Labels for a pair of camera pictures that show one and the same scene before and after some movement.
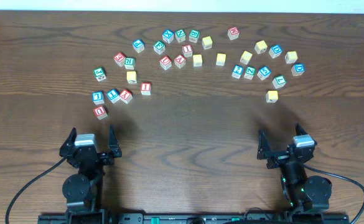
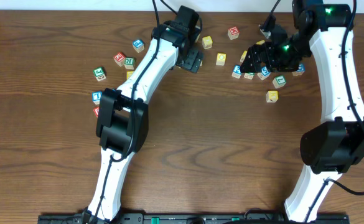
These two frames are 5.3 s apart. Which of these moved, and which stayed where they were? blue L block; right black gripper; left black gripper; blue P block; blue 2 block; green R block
Moved: left black gripper; right black gripper
Stayed: blue 2 block; blue P block; green R block; blue L block
